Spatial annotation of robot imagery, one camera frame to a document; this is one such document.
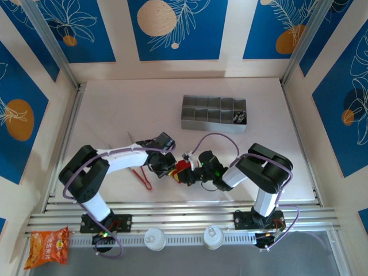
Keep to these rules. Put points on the black left controller board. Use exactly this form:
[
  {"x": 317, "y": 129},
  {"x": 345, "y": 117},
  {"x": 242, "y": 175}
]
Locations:
[{"x": 102, "y": 240}]

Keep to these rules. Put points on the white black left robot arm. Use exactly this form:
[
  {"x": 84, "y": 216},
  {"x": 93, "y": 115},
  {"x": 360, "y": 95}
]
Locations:
[{"x": 126, "y": 161}]

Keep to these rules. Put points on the black controller board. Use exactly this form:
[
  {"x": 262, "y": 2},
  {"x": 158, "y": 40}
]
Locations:
[
  {"x": 102, "y": 240},
  {"x": 266, "y": 240}
]

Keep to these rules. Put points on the black right controller board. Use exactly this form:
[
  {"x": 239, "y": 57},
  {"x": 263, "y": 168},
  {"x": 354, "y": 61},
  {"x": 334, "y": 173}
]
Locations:
[{"x": 266, "y": 240}]

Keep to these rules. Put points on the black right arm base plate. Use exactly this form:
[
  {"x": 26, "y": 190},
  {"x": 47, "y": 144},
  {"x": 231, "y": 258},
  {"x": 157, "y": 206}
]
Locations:
[{"x": 241, "y": 220}]

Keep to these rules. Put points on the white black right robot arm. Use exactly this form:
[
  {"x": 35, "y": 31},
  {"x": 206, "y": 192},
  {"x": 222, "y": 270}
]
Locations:
[{"x": 235, "y": 175}]

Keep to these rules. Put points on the right white round cap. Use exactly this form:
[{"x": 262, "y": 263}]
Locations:
[{"x": 213, "y": 237}]

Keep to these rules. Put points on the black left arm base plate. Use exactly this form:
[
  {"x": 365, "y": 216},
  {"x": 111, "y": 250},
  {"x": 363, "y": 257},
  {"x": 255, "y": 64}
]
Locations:
[{"x": 123, "y": 222}]

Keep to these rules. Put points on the red sock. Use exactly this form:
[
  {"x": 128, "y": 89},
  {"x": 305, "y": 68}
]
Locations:
[{"x": 181, "y": 166}]

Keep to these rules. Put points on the aluminium front rail frame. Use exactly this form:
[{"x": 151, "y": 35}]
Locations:
[{"x": 184, "y": 215}]

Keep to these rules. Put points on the aluminium corner post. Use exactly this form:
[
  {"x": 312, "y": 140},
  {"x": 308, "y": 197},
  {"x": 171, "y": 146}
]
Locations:
[
  {"x": 306, "y": 40},
  {"x": 49, "y": 40}
]

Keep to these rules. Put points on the left white round cap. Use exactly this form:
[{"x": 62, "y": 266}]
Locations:
[{"x": 154, "y": 239}]

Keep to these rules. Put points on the orange snack bag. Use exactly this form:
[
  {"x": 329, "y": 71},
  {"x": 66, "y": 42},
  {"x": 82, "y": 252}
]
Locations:
[{"x": 47, "y": 248}]

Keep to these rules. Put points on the grey divided organizer box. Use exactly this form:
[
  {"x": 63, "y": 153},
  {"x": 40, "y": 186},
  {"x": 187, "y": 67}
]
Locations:
[{"x": 212, "y": 115}]

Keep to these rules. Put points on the white round cap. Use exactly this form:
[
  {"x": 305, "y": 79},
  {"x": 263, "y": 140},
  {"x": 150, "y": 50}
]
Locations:
[
  {"x": 213, "y": 237},
  {"x": 154, "y": 239}
]

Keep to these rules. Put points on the aluminium side rail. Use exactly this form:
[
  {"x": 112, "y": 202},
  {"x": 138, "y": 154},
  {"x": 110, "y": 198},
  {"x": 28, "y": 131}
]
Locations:
[
  {"x": 302, "y": 143},
  {"x": 67, "y": 126}
]

